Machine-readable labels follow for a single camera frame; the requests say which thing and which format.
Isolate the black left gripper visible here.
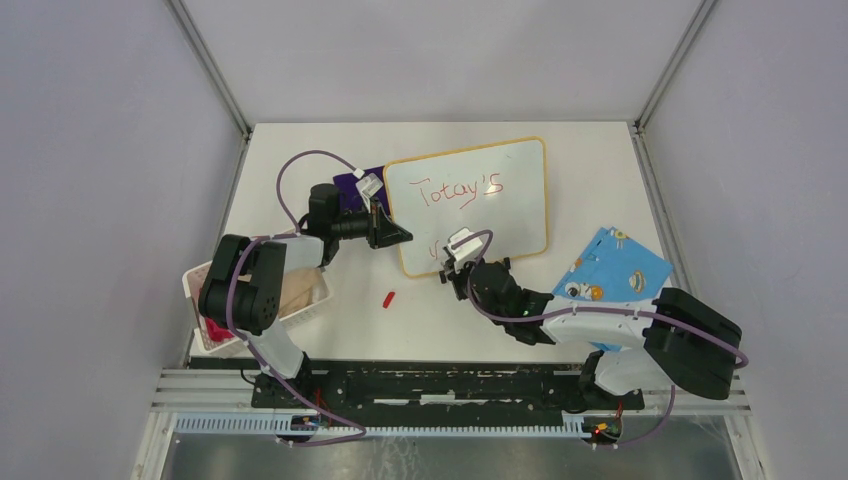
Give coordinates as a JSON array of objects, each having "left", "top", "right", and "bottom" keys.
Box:
[{"left": 332, "top": 198, "right": 413, "bottom": 250}]

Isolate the red marker cap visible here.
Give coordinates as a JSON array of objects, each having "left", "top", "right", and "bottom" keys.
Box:
[{"left": 382, "top": 291, "right": 396, "bottom": 309}]

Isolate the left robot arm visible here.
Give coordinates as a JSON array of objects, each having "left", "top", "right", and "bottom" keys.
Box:
[{"left": 197, "top": 183, "right": 413, "bottom": 408}]

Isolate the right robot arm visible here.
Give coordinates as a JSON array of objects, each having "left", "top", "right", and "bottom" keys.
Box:
[{"left": 439, "top": 260, "right": 749, "bottom": 408}]

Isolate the yellow framed whiteboard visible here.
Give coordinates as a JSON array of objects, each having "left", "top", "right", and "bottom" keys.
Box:
[{"left": 383, "top": 137, "right": 549, "bottom": 278}]

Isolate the purple cloth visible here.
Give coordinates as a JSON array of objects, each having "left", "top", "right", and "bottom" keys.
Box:
[{"left": 333, "top": 166, "right": 388, "bottom": 210}]

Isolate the beige cloth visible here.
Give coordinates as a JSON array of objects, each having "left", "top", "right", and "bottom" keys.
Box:
[{"left": 277, "top": 269, "right": 329, "bottom": 318}]

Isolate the blue cartoon print cloth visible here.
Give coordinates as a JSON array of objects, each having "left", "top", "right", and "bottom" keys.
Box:
[{"left": 551, "top": 227, "right": 674, "bottom": 352}]

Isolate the red cloth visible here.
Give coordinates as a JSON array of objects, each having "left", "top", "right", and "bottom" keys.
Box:
[{"left": 204, "top": 317, "right": 233, "bottom": 344}]

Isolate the white plastic basket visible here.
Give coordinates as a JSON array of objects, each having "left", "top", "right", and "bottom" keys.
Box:
[{"left": 182, "top": 261, "right": 334, "bottom": 358}]

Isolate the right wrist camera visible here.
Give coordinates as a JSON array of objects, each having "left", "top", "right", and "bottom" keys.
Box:
[{"left": 443, "top": 227, "right": 493, "bottom": 267}]

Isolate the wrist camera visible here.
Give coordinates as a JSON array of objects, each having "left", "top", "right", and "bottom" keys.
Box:
[
  {"left": 353, "top": 169, "right": 384, "bottom": 211},
  {"left": 443, "top": 227, "right": 493, "bottom": 267}
]

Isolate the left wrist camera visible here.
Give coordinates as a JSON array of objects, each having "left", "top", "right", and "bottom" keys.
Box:
[{"left": 353, "top": 169, "right": 384, "bottom": 211}]

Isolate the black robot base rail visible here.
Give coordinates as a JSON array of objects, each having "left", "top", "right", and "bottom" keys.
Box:
[{"left": 251, "top": 358, "right": 645, "bottom": 429}]

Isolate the grey aluminium frame post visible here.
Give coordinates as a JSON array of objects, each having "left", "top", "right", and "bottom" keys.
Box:
[{"left": 633, "top": 0, "right": 719, "bottom": 134}]

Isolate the white slotted cable duct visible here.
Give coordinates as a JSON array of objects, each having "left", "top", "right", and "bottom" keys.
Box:
[{"left": 174, "top": 412, "right": 590, "bottom": 439}]

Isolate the left aluminium frame post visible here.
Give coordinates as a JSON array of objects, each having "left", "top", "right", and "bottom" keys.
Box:
[{"left": 164, "top": 0, "right": 253, "bottom": 140}]

